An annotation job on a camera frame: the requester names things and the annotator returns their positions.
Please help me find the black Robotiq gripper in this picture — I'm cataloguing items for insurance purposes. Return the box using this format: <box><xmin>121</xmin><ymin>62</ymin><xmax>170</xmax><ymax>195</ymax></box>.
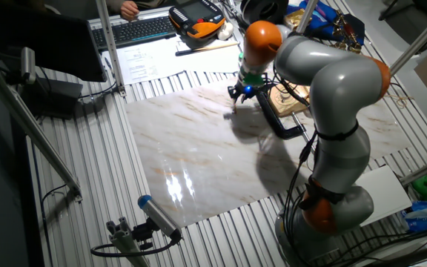
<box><xmin>228</xmin><ymin>82</ymin><xmax>266</xmax><ymax>111</ymax></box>

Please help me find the person's forearm grey sleeve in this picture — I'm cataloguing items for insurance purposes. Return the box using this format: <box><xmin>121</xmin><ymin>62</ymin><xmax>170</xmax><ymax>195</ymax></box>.
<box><xmin>105</xmin><ymin>0</ymin><xmax>125</xmax><ymax>14</ymax></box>

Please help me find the beige rotary phone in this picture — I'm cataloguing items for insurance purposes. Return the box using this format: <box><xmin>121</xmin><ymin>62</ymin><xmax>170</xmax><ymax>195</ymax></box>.
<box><xmin>266</xmin><ymin>83</ymin><xmax>311</xmax><ymax>119</ymax></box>

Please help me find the person's bare hand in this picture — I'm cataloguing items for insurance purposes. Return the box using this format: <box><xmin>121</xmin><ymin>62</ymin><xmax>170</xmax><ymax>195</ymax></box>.
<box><xmin>119</xmin><ymin>0</ymin><xmax>141</xmax><ymax>22</ymax></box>

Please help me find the printed paper sheet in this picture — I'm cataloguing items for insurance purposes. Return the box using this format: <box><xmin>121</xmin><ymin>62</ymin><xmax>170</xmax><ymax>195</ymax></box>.
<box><xmin>102</xmin><ymin>44</ymin><xmax>187</xmax><ymax>86</ymax></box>
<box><xmin>174</xmin><ymin>36</ymin><xmax>241</xmax><ymax>74</ymax></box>

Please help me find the black C-clamp with steel screw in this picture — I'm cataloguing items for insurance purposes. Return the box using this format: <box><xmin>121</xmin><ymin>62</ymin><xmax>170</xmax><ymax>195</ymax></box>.
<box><xmin>254</xmin><ymin>90</ymin><xmax>317</xmax><ymax>154</ymax></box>

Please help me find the white marble pattern mat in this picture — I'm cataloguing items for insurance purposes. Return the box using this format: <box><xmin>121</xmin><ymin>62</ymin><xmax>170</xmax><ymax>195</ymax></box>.
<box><xmin>124</xmin><ymin>69</ymin><xmax>411</xmax><ymax>228</ymax></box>

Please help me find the white garlic-shaped object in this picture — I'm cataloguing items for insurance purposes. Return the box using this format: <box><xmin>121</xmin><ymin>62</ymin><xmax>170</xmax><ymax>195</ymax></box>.
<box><xmin>216</xmin><ymin>21</ymin><xmax>235</xmax><ymax>41</ymax></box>

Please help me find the orange black teach pendant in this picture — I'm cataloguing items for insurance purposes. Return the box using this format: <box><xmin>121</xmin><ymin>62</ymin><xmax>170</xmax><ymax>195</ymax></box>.
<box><xmin>168</xmin><ymin>0</ymin><xmax>227</xmax><ymax>40</ymax></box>

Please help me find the black filament spool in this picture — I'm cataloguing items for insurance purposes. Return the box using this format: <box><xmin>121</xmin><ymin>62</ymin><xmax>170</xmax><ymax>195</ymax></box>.
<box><xmin>239</xmin><ymin>0</ymin><xmax>290</xmax><ymax>27</ymax></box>

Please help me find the gold foil packet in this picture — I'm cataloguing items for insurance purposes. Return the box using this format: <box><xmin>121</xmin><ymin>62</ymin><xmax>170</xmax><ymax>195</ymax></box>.
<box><xmin>282</xmin><ymin>7</ymin><xmax>313</xmax><ymax>31</ymax></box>

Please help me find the blue cloth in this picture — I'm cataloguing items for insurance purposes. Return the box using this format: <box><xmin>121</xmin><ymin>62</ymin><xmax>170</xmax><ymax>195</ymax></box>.
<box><xmin>287</xmin><ymin>0</ymin><xmax>340</xmax><ymax>40</ymax></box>

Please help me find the black computer keyboard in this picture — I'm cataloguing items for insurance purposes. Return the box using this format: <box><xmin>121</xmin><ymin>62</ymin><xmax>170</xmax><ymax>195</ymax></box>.
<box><xmin>91</xmin><ymin>15</ymin><xmax>178</xmax><ymax>52</ymax></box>

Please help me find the white base board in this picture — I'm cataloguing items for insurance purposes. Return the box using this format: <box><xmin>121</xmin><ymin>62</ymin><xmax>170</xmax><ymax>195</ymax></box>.
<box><xmin>352</xmin><ymin>165</ymin><xmax>413</xmax><ymax>227</ymax></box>

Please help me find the black box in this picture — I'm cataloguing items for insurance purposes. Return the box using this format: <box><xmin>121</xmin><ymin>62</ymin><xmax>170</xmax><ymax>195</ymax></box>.
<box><xmin>19</xmin><ymin>76</ymin><xmax>85</xmax><ymax>120</ymax></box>

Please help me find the short aluminium profile stub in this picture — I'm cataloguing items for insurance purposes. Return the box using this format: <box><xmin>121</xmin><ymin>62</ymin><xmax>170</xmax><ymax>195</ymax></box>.
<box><xmin>105</xmin><ymin>217</ymin><xmax>151</xmax><ymax>267</ymax></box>

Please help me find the black computer monitor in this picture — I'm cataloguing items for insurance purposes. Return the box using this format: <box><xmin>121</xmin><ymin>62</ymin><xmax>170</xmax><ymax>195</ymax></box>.
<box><xmin>0</xmin><ymin>2</ymin><xmax>107</xmax><ymax>83</ymax></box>

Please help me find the blue plastic bag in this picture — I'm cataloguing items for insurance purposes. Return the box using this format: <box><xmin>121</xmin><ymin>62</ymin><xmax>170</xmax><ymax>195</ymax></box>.
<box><xmin>401</xmin><ymin>200</ymin><xmax>427</xmax><ymax>233</ymax></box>

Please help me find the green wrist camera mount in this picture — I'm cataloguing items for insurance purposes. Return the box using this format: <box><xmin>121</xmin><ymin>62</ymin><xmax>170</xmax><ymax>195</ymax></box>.
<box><xmin>238</xmin><ymin>51</ymin><xmax>271</xmax><ymax>88</ymax></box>

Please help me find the long wooden stick black handle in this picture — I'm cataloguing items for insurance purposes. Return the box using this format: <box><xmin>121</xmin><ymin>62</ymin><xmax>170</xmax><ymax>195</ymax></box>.
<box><xmin>175</xmin><ymin>41</ymin><xmax>240</xmax><ymax>57</ymax></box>

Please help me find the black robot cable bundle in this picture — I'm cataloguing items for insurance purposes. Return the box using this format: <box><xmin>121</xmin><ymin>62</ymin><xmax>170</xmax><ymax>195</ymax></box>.
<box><xmin>272</xmin><ymin>72</ymin><xmax>324</xmax><ymax>260</ymax></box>

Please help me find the aluminium profile post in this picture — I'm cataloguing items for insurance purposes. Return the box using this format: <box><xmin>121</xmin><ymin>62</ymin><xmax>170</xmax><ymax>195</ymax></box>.
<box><xmin>389</xmin><ymin>2</ymin><xmax>427</xmax><ymax>75</ymax></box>
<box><xmin>95</xmin><ymin>0</ymin><xmax>128</xmax><ymax>98</ymax></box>
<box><xmin>294</xmin><ymin>0</ymin><xmax>320</xmax><ymax>36</ymax></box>

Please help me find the silver camera blue end cap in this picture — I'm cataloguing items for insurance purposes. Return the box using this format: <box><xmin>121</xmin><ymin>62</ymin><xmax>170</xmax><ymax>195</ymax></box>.
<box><xmin>137</xmin><ymin>194</ymin><xmax>183</xmax><ymax>240</ymax></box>

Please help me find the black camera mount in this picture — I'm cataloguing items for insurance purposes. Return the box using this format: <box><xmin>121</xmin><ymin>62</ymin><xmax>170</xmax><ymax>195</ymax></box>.
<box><xmin>131</xmin><ymin>218</ymin><xmax>155</xmax><ymax>251</ymax></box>

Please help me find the black camera cable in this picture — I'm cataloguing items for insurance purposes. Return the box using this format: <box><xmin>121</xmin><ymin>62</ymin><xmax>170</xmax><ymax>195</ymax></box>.
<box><xmin>90</xmin><ymin>237</ymin><xmax>180</xmax><ymax>258</ymax></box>

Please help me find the silver stick camera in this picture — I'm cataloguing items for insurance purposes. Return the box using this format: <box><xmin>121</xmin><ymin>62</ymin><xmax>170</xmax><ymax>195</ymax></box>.
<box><xmin>19</xmin><ymin>46</ymin><xmax>37</xmax><ymax>85</ymax></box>

